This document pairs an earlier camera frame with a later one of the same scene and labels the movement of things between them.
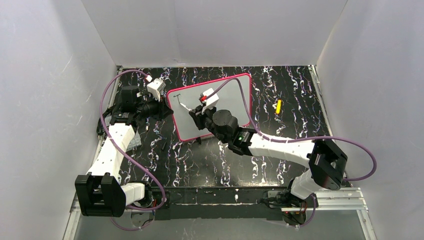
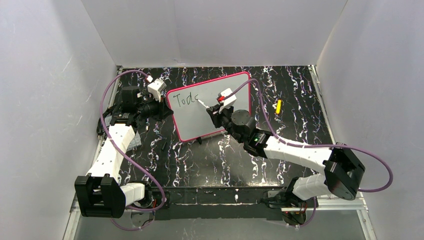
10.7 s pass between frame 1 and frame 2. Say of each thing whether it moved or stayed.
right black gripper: moved
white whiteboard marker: moved
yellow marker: stayed
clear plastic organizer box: stayed
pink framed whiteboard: stayed
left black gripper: stayed
